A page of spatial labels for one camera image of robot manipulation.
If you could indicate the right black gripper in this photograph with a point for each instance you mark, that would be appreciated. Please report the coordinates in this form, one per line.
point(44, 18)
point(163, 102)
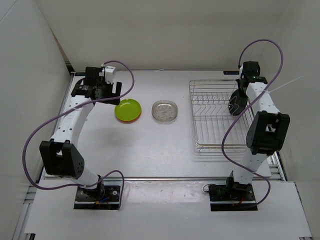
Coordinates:
point(241, 93)

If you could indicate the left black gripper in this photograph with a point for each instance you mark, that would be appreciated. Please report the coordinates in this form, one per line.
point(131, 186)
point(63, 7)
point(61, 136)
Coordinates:
point(118, 87)

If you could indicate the green plate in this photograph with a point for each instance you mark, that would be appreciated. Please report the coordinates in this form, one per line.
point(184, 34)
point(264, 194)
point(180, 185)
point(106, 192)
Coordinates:
point(127, 109)

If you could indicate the black plate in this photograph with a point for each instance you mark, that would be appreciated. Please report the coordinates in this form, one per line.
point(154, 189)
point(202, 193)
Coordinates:
point(237, 102)

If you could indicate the orange plate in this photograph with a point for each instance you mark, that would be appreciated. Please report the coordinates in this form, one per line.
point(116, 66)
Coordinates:
point(129, 121)

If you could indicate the clear glass plate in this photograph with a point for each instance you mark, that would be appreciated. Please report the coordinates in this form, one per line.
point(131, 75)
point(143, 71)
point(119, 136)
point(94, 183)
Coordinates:
point(164, 111)

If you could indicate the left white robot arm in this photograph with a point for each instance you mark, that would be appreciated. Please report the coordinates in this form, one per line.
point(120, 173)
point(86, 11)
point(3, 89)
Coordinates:
point(60, 155)

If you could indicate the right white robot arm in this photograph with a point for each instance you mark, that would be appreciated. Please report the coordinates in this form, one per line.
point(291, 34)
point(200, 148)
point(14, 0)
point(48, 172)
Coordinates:
point(267, 131)

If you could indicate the white zip tie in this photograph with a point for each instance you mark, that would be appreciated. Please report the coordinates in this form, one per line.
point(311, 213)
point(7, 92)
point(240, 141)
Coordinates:
point(283, 85)

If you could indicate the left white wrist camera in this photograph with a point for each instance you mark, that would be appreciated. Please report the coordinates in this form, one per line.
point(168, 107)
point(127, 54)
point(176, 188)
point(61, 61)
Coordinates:
point(107, 73)

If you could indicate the wire dish rack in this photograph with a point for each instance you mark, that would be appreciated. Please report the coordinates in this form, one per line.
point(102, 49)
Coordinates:
point(211, 118)

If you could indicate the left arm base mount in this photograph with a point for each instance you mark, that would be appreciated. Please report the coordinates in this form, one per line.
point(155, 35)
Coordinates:
point(104, 197)

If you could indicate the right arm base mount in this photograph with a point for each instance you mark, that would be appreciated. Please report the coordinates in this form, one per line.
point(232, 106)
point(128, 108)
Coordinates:
point(223, 201)

